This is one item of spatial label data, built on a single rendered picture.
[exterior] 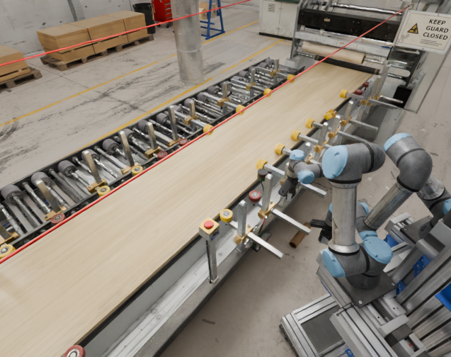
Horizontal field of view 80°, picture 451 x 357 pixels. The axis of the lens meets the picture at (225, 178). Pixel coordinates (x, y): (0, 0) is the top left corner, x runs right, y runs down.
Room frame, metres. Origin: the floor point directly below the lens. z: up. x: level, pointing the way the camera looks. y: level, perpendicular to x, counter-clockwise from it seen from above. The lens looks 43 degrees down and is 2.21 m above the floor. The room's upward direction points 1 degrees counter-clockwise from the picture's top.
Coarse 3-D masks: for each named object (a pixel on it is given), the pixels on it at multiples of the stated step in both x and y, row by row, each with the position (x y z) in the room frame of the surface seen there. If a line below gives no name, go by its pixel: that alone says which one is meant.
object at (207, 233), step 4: (204, 220) 0.78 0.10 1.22; (212, 220) 0.78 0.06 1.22; (200, 224) 0.76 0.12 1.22; (204, 224) 0.76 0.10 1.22; (216, 224) 0.76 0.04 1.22; (200, 228) 0.75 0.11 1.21; (204, 228) 0.74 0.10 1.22; (208, 228) 0.74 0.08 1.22; (212, 228) 0.74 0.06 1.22; (216, 228) 0.74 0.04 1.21; (200, 232) 0.75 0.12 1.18; (204, 232) 0.73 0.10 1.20; (208, 232) 0.72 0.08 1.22; (204, 236) 0.73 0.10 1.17; (208, 236) 0.71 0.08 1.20; (212, 236) 0.72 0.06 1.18; (216, 236) 0.74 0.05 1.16; (208, 240) 0.71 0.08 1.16
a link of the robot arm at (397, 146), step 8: (392, 136) 0.98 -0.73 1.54; (400, 136) 0.95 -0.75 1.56; (408, 136) 0.94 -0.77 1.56; (384, 144) 0.97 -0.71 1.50; (392, 144) 0.93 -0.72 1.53; (400, 144) 0.91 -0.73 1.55; (408, 144) 0.89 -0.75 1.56; (416, 144) 0.89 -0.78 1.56; (392, 152) 0.91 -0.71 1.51; (400, 152) 0.87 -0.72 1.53; (408, 152) 0.85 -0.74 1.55; (392, 160) 0.89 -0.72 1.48; (400, 160) 0.85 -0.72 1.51; (432, 176) 0.91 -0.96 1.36; (432, 184) 0.89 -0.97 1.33; (440, 184) 0.92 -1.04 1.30; (424, 192) 0.90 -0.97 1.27; (432, 192) 0.89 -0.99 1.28; (440, 192) 0.89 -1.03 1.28; (448, 192) 0.91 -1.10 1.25; (424, 200) 0.90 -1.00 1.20; (432, 200) 0.88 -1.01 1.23
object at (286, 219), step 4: (260, 200) 1.23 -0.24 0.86; (256, 204) 1.21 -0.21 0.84; (260, 204) 1.20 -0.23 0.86; (272, 208) 1.16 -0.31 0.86; (272, 212) 1.13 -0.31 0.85; (276, 212) 1.12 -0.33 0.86; (280, 212) 1.12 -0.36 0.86; (276, 216) 1.11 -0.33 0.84; (280, 216) 1.09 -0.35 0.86; (284, 216) 1.09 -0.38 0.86; (284, 220) 1.07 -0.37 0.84; (288, 220) 1.06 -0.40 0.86; (292, 220) 1.06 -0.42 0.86; (288, 224) 1.05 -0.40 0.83; (292, 224) 1.03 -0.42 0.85; (296, 224) 1.03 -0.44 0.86; (300, 224) 1.03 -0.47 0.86; (296, 228) 1.02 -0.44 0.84; (300, 228) 1.00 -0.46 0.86; (304, 228) 1.00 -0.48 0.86; (308, 228) 1.00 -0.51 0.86; (304, 232) 0.98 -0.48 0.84; (308, 232) 0.97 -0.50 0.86
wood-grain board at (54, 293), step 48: (288, 96) 2.68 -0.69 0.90; (336, 96) 2.66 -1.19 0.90; (192, 144) 1.83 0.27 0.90; (240, 144) 1.82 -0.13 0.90; (288, 144) 1.81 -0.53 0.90; (144, 192) 1.29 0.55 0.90; (192, 192) 1.28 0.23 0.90; (240, 192) 1.27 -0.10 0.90; (48, 240) 0.91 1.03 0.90; (96, 240) 0.90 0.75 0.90; (144, 240) 0.90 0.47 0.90; (192, 240) 0.91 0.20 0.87; (0, 288) 0.63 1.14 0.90; (48, 288) 0.62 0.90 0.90; (96, 288) 0.62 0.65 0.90; (0, 336) 0.41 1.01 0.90; (48, 336) 0.40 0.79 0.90
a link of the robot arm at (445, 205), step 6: (444, 198) 0.87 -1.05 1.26; (450, 198) 0.85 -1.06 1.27; (432, 204) 0.87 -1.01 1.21; (438, 204) 0.85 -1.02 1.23; (444, 204) 0.83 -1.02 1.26; (450, 204) 0.82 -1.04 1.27; (432, 210) 0.85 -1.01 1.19; (438, 210) 0.82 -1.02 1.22; (444, 210) 0.80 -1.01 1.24; (438, 216) 0.81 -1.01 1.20; (432, 222) 0.81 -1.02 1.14
